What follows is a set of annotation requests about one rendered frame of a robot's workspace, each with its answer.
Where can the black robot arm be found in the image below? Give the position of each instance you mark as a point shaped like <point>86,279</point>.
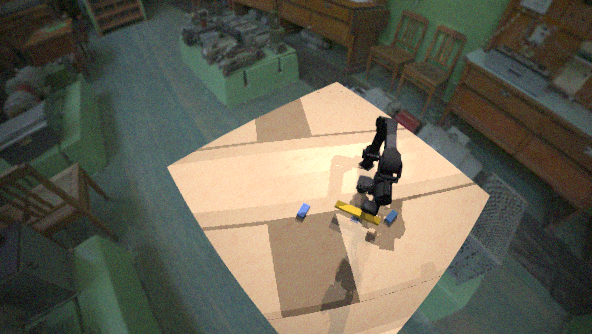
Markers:
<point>389,163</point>

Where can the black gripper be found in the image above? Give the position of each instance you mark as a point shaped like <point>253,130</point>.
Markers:
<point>369,206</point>

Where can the yellow bar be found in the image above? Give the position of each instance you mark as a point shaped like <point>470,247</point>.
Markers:
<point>357,212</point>

